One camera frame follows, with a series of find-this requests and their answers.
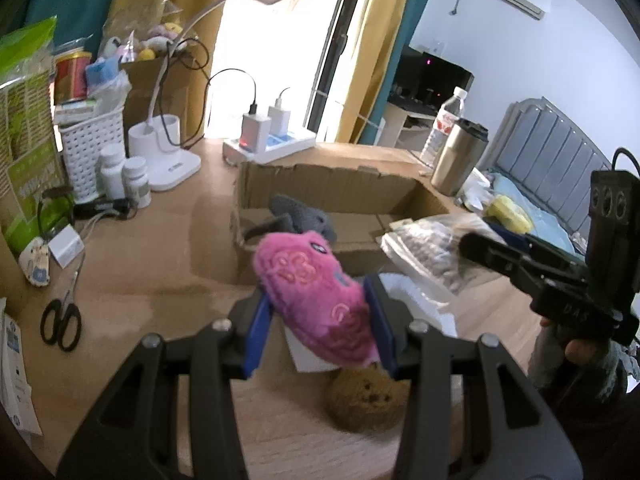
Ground white desk lamp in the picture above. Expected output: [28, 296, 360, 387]
[128, 0, 297, 192]

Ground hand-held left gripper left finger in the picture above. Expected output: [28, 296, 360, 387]
[56, 287, 275, 480]

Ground grey bed headboard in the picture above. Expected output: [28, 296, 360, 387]
[492, 97, 613, 238]

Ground clear plastic bag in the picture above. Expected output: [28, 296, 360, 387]
[381, 214, 508, 308]

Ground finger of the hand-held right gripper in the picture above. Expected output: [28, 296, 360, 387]
[459, 232, 590, 293]

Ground cardboard box of plush toys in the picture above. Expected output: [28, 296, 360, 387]
[102, 22, 201, 153]

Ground red can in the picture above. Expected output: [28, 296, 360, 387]
[54, 50, 93, 105]

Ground blue cloth pack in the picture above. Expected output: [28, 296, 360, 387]
[84, 57, 121, 92]

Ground teal curtain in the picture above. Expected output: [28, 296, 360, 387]
[361, 0, 443, 146]

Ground small white pill bottle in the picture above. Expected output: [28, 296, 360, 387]
[122, 156, 152, 209]

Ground pink plush toy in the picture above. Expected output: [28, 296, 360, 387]
[251, 230, 382, 366]

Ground brown plush bear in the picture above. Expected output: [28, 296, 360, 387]
[325, 364, 408, 433]

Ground white printed leaflet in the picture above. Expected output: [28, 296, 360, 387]
[0, 297, 43, 437]

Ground white charger with black cable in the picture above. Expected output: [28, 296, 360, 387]
[206, 68, 272, 154]

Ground clear water bottle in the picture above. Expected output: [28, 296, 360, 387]
[420, 86, 467, 167]

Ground steel tumbler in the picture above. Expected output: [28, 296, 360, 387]
[431, 118, 489, 197]

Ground white power strip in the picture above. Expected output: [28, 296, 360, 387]
[222, 129, 317, 165]

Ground white plastic basket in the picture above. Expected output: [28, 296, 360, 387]
[57, 108, 126, 205]

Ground person's right hand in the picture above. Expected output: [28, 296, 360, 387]
[564, 337, 608, 367]

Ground large white pill bottle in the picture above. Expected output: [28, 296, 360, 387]
[99, 143, 127, 201]

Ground black monitor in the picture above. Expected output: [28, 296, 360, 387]
[392, 46, 475, 111]

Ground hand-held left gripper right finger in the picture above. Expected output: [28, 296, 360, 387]
[362, 274, 586, 480]

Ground yellow curtain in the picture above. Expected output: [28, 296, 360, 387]
[336, 0, 418, 145]

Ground small patterned pouch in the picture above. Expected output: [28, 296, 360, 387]
[19, 237, 52, 287]

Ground green printed packet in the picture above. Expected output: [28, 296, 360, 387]
[0, 16, 71, 256]

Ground grey plush toy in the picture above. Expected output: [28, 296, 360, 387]
[244, 194, 337, 242]

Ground black scissors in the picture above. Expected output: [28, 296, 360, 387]
[40, 266, 82, 352]

